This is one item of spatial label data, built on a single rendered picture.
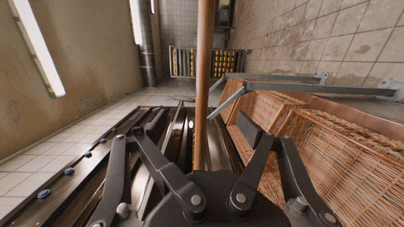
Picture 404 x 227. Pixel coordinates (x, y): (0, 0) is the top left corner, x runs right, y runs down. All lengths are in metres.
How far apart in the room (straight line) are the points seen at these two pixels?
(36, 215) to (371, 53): 2.19
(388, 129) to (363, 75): 0.79
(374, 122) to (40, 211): 1.50
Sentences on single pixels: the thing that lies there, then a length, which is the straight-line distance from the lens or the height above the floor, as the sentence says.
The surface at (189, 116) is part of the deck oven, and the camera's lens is 1.90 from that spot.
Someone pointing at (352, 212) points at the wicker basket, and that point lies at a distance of 0.82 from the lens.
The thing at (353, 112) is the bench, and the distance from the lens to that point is 0.74.
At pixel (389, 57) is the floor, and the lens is 1.40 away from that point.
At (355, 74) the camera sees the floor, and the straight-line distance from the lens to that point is 1.46.
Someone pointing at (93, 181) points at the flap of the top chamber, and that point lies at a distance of 1.06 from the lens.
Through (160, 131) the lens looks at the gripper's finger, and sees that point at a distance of 0.18.
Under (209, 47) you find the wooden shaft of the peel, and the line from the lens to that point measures 0.25.
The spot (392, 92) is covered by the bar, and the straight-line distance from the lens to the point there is 1.31.
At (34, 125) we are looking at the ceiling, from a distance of 1.74.
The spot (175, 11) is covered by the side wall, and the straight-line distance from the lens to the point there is 5.50.
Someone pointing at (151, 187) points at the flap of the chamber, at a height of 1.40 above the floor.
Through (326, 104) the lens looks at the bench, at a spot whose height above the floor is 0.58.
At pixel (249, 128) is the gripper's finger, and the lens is 0.18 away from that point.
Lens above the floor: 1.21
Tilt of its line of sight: 3 degrees down
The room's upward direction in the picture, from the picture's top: 89 degrees counter-clockwise
